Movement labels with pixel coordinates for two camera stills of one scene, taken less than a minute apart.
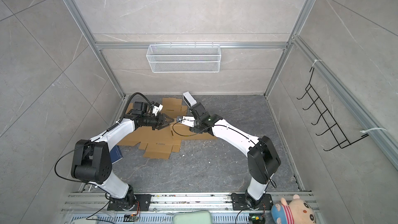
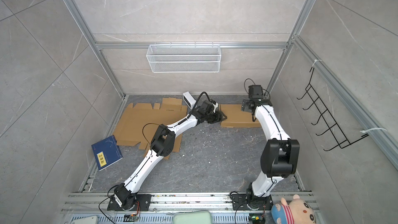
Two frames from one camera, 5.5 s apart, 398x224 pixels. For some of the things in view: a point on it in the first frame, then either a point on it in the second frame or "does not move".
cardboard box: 181,131 -> 237,118
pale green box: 197,217 does not move
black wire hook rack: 333,131 does not move
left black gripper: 161,122 -> 220,117
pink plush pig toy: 296,211 does not move
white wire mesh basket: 183,58 does not move
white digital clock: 189,100 does not move
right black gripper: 196,129 -> 245,105
